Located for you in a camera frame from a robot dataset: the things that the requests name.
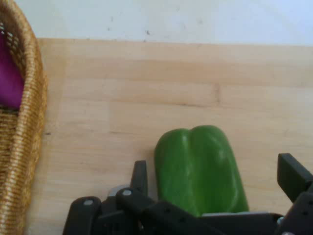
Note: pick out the green bell pepper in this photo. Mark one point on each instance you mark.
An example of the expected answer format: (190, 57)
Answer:
(199, 169)

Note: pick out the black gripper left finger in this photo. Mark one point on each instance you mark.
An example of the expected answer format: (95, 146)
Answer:
(127, 203)

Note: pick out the magenta toy eggplant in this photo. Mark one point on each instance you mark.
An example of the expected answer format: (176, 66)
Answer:
(9, 78)

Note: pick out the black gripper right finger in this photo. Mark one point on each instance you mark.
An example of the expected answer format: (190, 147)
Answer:
(294, 178)

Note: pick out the woven wicker basket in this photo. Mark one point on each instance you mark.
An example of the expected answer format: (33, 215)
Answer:
(20, 137)

